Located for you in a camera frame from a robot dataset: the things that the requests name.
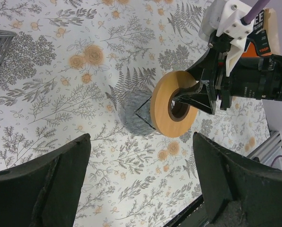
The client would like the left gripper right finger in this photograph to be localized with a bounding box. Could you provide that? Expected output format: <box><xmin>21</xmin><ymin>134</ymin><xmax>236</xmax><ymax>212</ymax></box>
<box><xmin>193</xmin><ymin>132</ymin><xmax>282</xmax><ymax>227</ymax></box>

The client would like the glass coffee server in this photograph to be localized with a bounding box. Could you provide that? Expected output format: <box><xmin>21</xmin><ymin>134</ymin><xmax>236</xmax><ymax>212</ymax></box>
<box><xmin>119</xmin><ymin>89</ymin><xmax>157</xmax><ymax>136</ymax></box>

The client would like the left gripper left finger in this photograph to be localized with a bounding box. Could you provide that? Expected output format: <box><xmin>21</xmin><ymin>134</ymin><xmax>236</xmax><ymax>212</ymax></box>
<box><xmin>0</xmin><ymin>133</ymin><xmax>91</xmax><ymax>227</ymax></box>

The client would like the wooden dripper ring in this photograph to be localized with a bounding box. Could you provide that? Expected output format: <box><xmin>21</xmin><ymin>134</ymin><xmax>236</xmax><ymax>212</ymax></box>
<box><xmin>150</xmin><ymin>71</ymin><xmax>199</xmax><ymax>138</ymax></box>

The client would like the floral table mat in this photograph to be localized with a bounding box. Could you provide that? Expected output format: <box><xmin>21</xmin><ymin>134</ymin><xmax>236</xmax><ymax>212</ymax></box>
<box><xmin>0</xmin><ymin>0</ymin><xmax>270</xmax><ymax>227</ymax></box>

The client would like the orange coffee filter box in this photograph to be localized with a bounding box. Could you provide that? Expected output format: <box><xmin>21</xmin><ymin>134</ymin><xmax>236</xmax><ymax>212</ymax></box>
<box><xmin>247</xmin><ymin>8</ymin><xmax>280</xmax><ymax>56</ymax></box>

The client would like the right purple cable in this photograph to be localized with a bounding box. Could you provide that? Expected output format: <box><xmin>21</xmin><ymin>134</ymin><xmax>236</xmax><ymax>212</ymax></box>
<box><xmin>242</xmin><ymin>0</ymin><xmax>272</xmax><ymax>26</ymax></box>

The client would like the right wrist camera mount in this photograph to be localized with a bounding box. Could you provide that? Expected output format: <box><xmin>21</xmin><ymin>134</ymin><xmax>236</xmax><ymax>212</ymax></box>
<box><xmin>198</xmin><ymin>0</ymin><xmax>266</xmax><ymax>77</ymax></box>

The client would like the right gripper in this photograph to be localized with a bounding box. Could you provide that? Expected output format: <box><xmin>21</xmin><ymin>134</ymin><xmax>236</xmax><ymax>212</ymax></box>
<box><xmin>173</xmin><ymin>31</ymin><xmax>240</xmax><ymax>115</ymax></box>

